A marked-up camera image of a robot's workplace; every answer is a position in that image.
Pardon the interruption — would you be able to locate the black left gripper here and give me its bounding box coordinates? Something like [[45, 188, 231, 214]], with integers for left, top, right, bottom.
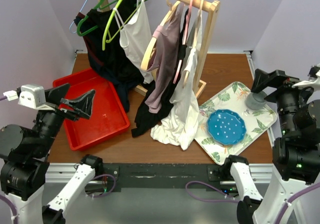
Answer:
[[32, 81, 95, 155]]

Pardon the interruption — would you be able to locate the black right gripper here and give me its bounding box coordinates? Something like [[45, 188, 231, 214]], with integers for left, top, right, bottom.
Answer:
[[252, 66, 320, 133]]

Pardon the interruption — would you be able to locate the beige hanger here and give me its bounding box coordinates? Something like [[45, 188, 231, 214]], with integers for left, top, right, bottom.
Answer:
[[181, 0, 204, 91], [140, 0, 181, 71]]

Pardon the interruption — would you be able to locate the pink tank top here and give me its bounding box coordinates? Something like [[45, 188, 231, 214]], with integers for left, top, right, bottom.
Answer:
[[144, 3, 184, 114]]

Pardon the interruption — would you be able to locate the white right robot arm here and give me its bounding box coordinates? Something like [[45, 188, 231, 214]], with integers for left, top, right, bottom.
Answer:
[[42, 65, 320, 224]]

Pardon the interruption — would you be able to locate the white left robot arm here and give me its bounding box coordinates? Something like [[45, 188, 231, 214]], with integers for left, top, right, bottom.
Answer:
[[0, 88, 104, 224]]

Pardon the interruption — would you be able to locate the black tank top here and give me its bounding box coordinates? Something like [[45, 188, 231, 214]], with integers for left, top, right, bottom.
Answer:
[[131, 10, 187, 138]]

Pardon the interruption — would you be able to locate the lime green hanger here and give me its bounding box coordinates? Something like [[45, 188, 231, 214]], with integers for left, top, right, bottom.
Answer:
[[101, 0, 153, 51]]

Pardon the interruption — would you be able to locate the white tank top left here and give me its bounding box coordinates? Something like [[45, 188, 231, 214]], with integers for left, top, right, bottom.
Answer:
[[119, 0, 154, 84]]

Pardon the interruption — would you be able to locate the white tank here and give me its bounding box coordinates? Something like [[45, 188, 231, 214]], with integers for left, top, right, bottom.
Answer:
[[119, 0, 154, 84], [149, 10, 206, 152]]

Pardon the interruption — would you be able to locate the pink hanger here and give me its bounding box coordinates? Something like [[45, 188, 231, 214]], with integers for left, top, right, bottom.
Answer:
[[173, 0, 194, 84]]

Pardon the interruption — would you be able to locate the white tank top right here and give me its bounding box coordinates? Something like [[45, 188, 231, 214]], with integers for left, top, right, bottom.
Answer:
[[149, 10, 206, 152]]

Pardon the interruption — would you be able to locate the dark green hanger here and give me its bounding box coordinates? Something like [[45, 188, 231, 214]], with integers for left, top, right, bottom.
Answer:
[[76, 0, 126, 37]]

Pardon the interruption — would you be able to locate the grey mug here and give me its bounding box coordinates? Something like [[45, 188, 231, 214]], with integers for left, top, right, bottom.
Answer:
[[245, 91, 267, 111]]

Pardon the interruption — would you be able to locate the red plastic bin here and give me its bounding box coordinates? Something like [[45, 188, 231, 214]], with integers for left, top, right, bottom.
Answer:
[[52, 68, 130, 151]]

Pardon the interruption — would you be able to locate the blue dotted plate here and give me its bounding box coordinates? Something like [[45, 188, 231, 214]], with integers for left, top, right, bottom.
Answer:
[[207, 109, 247, 146]]

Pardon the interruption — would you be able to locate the dark navy hanging garment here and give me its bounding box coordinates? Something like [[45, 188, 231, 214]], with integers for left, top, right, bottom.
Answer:
[[80, 9, 144, 112]]

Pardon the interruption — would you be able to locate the wooden clothes rack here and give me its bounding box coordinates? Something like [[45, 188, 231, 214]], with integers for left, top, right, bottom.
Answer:
[[102, 0, 220, 99]]

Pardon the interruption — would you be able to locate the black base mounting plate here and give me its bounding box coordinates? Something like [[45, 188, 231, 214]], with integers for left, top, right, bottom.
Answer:
[[89, 162, 234, 192]]

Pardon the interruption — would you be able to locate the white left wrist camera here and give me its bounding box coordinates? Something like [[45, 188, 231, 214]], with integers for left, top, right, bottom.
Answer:
[[3, 84, 56, 111]]

